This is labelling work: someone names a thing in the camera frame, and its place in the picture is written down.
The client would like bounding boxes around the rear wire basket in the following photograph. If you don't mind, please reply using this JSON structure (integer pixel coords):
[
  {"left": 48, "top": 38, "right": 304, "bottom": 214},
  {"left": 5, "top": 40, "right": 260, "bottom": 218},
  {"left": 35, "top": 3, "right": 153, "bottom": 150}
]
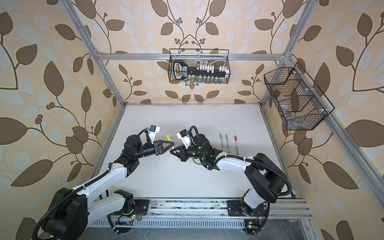
[{"left": 168, "top": 48, "right": 231, "bottom": 85}]

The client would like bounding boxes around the black tool with sockets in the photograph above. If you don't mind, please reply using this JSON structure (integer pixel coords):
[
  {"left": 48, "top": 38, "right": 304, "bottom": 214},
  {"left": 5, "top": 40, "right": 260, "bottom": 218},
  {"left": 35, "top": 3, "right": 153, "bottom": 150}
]
[{"left": 171, "top": 60, "right": 231, "bottom": 80}]

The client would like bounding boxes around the side wire basket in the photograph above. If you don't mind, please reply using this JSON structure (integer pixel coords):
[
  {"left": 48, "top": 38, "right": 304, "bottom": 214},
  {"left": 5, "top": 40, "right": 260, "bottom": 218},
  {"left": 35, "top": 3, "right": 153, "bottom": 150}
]
[{"left": 264, "top": 63, "right": 335, "bottom": 131}]

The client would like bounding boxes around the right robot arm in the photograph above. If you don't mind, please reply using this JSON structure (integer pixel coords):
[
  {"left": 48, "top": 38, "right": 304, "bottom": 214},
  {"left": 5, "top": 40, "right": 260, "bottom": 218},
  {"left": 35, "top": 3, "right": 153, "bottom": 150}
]
[{"left": 170, "top": 126, "right": 292, "bottom": 217}]

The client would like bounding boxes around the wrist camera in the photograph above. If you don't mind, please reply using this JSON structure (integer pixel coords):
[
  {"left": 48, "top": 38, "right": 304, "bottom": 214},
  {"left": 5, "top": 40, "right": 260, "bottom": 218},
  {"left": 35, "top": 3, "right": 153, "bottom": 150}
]
[
  {"left": 177, "top": 129, "right": 192, "bottom": 149},
  {"left": 145, "top": 125, "right": 160, "bottom": 144}
]

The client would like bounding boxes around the red white pen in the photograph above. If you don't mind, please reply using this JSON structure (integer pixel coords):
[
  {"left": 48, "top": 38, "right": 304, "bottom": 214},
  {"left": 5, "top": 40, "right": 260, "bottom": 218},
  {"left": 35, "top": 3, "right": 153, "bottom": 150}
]
[{"left": 235, "top": 141, "right": 239, "bottom": 156}]

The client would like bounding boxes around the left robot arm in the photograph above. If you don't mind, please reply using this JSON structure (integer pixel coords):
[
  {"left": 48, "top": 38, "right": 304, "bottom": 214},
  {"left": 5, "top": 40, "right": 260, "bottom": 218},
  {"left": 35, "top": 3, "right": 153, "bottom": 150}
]
[{"left": 32, "top": 129, "right": 175, "bottom": 240}]

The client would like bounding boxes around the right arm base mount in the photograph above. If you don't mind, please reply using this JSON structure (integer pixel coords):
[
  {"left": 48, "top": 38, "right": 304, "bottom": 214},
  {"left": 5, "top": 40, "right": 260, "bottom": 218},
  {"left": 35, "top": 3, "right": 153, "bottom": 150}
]
[{"left": 227, "top": 200, "right": 270, "bottom": 218}]

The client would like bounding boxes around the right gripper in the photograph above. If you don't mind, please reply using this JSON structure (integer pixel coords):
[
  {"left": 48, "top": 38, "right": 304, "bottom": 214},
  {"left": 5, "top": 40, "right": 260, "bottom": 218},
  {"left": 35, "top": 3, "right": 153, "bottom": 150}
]
[{"left": 171, "top": 143, "right": 206, "bottom": 162}]

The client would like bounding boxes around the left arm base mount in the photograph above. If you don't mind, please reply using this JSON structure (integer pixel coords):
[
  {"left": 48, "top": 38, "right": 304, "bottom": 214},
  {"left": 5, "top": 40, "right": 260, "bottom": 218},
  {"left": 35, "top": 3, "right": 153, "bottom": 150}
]
[{"left": 110, "top": 198, "right": 150, "bottom": 217}]

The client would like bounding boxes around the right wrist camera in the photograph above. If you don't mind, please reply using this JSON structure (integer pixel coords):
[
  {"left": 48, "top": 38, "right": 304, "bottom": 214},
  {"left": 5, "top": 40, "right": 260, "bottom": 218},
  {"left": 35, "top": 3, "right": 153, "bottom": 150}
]
[{"left": 177, "top": 129, "right": 192, "bottom": 149}]

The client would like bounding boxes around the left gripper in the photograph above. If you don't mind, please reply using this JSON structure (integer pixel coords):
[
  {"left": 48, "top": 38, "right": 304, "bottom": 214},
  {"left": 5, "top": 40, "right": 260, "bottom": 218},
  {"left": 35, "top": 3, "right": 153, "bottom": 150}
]
[{"left": 133, "top": 139, "right": 174, "bottom": 161}]

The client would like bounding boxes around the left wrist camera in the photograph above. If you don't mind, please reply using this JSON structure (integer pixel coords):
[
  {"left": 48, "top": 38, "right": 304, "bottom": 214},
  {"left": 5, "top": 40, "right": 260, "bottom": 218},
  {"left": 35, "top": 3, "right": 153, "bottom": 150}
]
[{"left": 145, "top": 125, "right": 160, "bottom": 144}]

